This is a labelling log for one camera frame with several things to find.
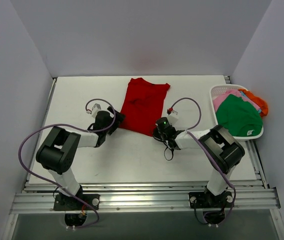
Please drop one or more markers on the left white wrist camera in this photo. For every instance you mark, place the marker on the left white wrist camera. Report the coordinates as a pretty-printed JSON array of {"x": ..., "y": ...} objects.
[{"x": 94, "y": 110}]

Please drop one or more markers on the pink t-shirt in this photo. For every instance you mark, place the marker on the pink t-shirt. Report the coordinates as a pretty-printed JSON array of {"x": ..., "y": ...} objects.
[{"x": 219, "y": 99}]

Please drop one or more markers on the red t-shirt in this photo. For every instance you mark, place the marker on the red t-shirt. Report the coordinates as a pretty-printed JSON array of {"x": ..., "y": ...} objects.
[{"x": 143, "y": 105}]

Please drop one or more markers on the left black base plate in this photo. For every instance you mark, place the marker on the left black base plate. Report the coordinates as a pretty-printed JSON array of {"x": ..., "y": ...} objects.
[{"x": 68, "y": 203}]

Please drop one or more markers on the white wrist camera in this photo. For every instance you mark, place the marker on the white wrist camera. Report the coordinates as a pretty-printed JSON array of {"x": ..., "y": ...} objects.
[
  {"x": 94, "y": 110},
  {"x": 172, "y": 116}
]

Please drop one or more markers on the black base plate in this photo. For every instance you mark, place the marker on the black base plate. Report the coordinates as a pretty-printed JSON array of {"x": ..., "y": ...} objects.
[
  {"x": 206, "y": 200},
  {"x": 68, "y": 203}
]

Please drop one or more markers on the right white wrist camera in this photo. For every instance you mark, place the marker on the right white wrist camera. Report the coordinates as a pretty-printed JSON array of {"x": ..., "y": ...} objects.
[{"x": 172, "y": 116}]

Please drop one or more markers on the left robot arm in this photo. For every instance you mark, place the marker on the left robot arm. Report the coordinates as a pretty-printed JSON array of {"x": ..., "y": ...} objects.
[{"x": 58, "y": 150}]

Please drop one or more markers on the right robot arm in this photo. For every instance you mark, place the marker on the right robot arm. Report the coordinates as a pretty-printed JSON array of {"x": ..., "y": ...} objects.
[{"x": 223, "y": 151}]

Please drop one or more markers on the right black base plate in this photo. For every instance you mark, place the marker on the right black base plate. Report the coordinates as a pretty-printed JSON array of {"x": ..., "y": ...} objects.
[{"x": 206, "y": 200}]

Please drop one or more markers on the light blue t-shirt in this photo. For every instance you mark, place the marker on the light blue t-shirt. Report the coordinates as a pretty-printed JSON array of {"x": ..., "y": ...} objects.
[{"x": 246, "y": 97}]

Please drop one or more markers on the green t-shirt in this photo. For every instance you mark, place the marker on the green t-shirt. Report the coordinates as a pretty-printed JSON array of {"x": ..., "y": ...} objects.
[{"x": 239, "y": 117}]

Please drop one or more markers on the aluminium rail frame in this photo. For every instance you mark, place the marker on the aluminium rail frame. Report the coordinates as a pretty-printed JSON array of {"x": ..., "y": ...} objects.
[{"x": 138, "y": 178}]

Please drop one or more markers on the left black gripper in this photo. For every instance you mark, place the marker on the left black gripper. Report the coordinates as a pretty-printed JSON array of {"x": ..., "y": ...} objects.
[{"x": 115, "y": 118}]

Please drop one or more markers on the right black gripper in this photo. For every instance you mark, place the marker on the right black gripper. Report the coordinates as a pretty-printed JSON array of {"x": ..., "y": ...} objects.
[{"x": 157, "y": 132}]

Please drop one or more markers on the white laundry basket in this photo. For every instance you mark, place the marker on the white laundry basket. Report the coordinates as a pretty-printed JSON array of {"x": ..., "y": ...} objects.
[{"x": 220, "y": 89}]

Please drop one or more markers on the orange t-shirt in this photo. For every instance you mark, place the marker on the orange t-shirt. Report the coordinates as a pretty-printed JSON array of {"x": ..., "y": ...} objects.
[{"x": 262, "y": 103}]

